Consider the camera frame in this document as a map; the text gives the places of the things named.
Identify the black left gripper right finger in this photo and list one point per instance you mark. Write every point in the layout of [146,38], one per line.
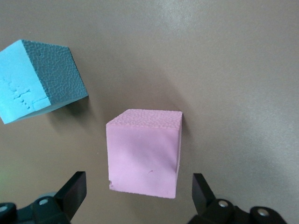
[219,212]

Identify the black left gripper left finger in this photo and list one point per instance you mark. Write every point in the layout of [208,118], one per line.
[46,210]

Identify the pale pink foam cube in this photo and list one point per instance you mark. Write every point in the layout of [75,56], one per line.
[142,154]

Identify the cyan foam cube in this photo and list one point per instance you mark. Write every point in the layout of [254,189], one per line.
[35,79]

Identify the table cover sheet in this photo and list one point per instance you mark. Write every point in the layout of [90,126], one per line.
[233,70]

